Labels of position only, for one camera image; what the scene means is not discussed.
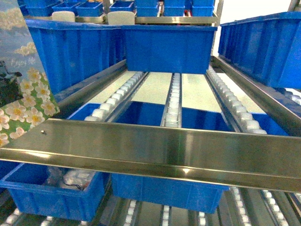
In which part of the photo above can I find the flower gift bag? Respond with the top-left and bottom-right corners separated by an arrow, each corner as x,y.
0,0 -> 60,146

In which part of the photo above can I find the white roller track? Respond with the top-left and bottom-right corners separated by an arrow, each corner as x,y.
84,72 -> 144,121

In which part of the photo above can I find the blue bin behind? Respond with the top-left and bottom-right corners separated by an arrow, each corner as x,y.
121,25 -> 217,74

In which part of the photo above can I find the blue bin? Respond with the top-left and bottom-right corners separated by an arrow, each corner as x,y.
26,19 -> 124,94
121,25 -> 217,74

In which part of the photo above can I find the beige chair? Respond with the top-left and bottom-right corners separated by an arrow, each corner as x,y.
52,11 -> 75,22
107,11 -> 135,25

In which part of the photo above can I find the blue bin on left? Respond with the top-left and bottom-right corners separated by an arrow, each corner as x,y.
26,19 -> 124,94

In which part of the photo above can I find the steel front rail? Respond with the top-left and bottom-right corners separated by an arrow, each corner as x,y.
0,119 -> 301,193

